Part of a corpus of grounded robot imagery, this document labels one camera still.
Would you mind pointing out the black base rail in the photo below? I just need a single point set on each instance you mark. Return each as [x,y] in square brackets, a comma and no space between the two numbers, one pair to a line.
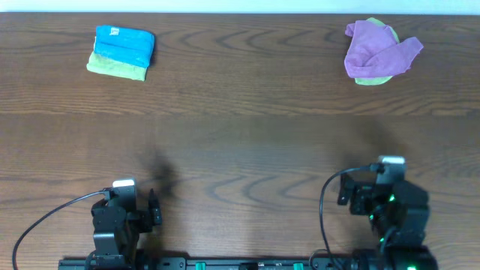
[321,263]

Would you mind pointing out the blue microfiber cloth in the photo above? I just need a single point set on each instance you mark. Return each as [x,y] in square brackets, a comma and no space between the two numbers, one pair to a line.
[127,45]

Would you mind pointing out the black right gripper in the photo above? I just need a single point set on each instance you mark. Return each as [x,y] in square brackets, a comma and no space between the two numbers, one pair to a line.
[361,191]

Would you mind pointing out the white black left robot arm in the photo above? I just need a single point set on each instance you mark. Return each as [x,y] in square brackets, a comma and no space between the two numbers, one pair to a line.
[118,224]

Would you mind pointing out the folded green cloth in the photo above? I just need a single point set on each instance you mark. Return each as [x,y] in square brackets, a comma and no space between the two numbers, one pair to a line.
[102,65]

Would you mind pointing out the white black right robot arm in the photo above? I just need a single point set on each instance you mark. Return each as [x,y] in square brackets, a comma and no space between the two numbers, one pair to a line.
[398,213]

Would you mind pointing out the green cloth under purple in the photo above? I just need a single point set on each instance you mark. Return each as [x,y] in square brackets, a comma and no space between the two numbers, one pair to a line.
[376,81]

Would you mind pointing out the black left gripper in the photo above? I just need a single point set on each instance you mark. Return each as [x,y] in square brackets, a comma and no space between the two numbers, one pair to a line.
[153,211]

